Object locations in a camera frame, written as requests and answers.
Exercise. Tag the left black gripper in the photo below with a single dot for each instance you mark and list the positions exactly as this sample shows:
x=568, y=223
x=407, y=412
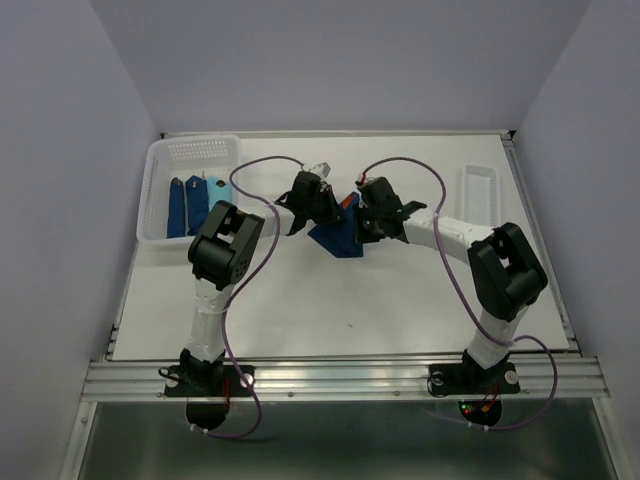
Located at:
x=326, y=206

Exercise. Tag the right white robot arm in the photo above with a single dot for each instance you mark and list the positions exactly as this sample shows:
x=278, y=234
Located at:
x=494, y=271

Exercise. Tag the light blue napkin roll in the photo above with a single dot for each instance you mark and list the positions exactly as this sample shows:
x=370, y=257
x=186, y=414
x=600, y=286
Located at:
x=218, y=189

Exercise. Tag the dark blue paper napkin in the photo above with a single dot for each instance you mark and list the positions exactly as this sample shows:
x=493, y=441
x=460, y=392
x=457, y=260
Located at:
x=339, y=239

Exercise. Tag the aluminium front rail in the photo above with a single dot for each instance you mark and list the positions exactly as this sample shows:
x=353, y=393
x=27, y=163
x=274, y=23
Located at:
x=316, y=379

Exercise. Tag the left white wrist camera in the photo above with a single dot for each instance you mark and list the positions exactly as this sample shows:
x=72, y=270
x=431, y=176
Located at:
x=321, y=169

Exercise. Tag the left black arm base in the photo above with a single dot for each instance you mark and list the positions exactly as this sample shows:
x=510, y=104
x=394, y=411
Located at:
x=208, y=403

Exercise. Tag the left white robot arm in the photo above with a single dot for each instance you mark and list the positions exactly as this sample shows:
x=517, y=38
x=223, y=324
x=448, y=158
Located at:
x=221, y=254

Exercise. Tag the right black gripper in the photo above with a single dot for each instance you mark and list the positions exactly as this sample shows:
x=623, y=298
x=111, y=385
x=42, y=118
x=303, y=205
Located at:
x=364, y=215

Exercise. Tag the dark blue napkin roll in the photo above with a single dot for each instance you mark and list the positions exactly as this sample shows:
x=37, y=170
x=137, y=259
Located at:
x=176, y=220
x=197, y=204

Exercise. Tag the white perforated plastic basket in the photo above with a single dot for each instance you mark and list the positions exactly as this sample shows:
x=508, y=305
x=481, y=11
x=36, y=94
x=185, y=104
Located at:
x=182, y=157

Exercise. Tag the white utensil tray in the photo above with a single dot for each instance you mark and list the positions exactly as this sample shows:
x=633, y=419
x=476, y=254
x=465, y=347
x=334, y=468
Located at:
x=481, y=202

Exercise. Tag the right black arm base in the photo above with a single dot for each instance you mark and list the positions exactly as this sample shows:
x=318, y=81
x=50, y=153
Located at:
x=481, y=390

